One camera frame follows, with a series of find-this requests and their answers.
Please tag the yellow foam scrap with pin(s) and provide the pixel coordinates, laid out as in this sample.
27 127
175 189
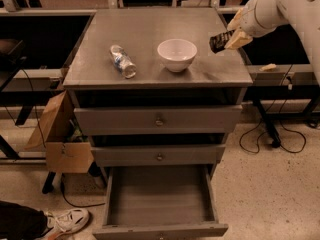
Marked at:
268 67

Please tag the dark trouser leg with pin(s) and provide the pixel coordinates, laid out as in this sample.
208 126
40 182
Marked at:
20 222

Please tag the white sneaker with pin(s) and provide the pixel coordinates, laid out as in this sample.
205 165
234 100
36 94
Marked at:
67 222

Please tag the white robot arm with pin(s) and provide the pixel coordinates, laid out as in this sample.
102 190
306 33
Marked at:
304 17

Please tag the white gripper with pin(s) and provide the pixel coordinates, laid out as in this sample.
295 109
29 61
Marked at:
249 19

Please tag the grey drawer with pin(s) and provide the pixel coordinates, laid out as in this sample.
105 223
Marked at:
158 155
159 203
157 120

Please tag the black table leg right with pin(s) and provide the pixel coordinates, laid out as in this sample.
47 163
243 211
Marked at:
273 133

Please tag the grey bottom drawer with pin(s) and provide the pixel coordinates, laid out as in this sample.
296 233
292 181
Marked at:
159 203

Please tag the white ceramic bowl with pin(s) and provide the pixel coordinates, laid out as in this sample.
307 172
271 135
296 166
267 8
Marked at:
177 54

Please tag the grey drawer cabinet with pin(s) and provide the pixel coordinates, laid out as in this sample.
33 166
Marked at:
211 80

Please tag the brown cardboard box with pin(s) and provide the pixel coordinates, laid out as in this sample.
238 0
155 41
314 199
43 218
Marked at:
53 136

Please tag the grey top drawer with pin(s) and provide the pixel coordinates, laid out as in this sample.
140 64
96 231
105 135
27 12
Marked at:
157 120

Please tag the clear plastic water bottle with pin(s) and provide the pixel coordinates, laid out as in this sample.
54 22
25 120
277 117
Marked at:
122 61

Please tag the grey middle drawer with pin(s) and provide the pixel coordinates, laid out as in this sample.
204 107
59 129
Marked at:
158 155

